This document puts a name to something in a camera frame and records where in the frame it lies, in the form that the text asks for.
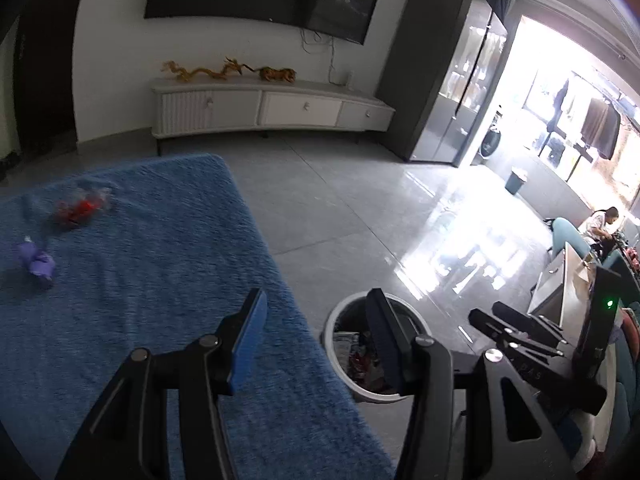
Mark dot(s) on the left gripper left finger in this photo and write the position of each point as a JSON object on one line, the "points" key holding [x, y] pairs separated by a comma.
{"points": [[125, 434]]}

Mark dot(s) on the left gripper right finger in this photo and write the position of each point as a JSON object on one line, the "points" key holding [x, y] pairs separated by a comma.
{"points": [[507, 435]]}

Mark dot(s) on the purple plastic wrapper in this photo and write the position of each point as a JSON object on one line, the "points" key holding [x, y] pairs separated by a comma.
{"points": [[37, 263]]}

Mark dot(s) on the small red clear wrapper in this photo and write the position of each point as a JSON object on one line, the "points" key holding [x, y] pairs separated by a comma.
{"points": [[85, 204]]}

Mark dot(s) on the white round trash bin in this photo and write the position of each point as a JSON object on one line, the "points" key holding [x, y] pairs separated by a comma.
{"points": [[372, 349]]}

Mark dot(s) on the seated person in background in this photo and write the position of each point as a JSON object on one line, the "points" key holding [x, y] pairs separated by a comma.
{"points": [[594, 230]]}

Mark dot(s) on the blue fuzzy table cloth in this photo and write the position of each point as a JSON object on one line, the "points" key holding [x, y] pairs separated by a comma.
{"points": [[177, 251]]}

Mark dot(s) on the small blue bucket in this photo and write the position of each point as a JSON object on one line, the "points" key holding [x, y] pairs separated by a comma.
{"points": [[515, 181]]}

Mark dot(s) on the dark grey glass display cabinet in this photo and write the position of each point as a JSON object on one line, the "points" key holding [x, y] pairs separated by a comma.
{"points": [[438, 70]]}

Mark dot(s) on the white low tv cabinet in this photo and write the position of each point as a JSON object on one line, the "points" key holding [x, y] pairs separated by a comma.
{"points": [[204, 106]]}

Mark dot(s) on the golden dragon figurine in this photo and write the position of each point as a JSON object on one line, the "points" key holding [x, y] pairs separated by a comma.
{"points": [[184, 75]]}

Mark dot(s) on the golden tiger figurine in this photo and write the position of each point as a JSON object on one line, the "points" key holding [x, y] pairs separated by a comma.
{"points": [[270, 74]]}

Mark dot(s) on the dark brown entrance door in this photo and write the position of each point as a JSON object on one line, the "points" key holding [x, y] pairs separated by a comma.
{"points": [[42, 74]]}

